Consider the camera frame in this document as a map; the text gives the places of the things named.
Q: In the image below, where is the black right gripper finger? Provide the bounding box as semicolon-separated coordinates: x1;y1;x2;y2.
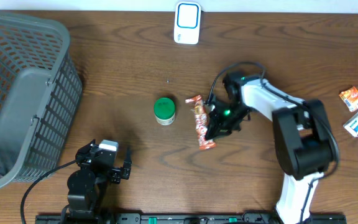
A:
213;126;241;139
204;119;220;140

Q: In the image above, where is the red chocolate bar wrapper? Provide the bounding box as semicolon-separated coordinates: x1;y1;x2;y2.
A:
185;95;216;150

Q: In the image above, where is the green lid jar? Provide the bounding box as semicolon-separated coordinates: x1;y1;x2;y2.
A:
154;97;176;126

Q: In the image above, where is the orange small box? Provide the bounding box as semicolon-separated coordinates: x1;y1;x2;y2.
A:
339;86;358;112

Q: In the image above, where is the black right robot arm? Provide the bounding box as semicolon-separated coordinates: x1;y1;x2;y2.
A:
205;71;339;223

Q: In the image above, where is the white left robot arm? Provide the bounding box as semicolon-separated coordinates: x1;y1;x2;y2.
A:
60;140;132;223

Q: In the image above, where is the white barcode scanner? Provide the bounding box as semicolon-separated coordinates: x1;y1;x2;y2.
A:
173;1;201;45

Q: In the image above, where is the grey plastic basket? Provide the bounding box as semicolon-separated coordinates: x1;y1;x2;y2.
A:
0;11;83;188

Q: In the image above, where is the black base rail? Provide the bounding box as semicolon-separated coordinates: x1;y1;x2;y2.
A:
35;212;347;224

